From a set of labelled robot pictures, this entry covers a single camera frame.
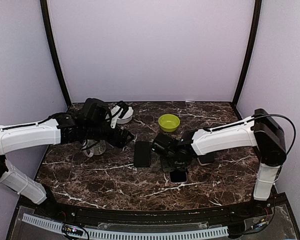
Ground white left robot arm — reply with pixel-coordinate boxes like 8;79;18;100
0;98;134;218

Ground black front rail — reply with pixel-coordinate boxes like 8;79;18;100
36;198;276;226

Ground white fluted ceramic bowl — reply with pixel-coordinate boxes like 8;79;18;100
111;105;134;126

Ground clear magsafe phone case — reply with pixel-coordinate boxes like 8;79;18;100
168;168;189;184

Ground black smartphone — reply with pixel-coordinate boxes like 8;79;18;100
133;141;151;168

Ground black frame post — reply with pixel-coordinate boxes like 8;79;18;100
231;0;262;108
39;0;72;107

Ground black frame post right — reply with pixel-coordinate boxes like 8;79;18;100
231;0;262;108

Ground black phone with purple edge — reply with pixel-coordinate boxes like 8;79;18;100
169;170;188;184

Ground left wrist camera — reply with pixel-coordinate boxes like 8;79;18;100
105;101;134;129

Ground white slotted cable duct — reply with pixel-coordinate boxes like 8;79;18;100
21;213;229;240

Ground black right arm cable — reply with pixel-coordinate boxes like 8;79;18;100
252;114;297;155

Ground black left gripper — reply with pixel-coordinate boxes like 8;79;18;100
84;122;134;149

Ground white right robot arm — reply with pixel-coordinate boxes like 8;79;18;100
151;108;287;217

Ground white patterned mug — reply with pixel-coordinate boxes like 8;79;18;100
81;140;107;158

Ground black frame post left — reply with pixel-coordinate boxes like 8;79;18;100
39;0;72;107

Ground green plastic bowl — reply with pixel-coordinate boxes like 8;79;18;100
158;114;181;133

